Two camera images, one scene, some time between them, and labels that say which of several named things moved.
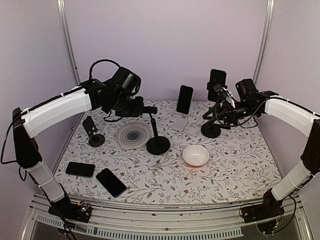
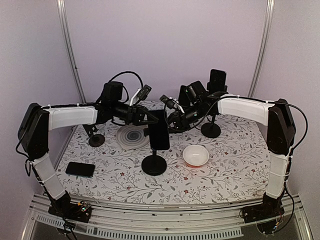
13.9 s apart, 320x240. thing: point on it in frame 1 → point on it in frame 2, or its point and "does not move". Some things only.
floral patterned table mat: [163, 157] does not move
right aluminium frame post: [264, 39] does not move
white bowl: [196, 155] does not move
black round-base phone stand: [158, 145] → [154, 165]
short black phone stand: [95, 140] does not move
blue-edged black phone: [112, 183] → [159, 131]
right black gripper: [229, 114] → [179, 120]
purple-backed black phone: [217, 76] does not move
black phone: [80, 169] does not move
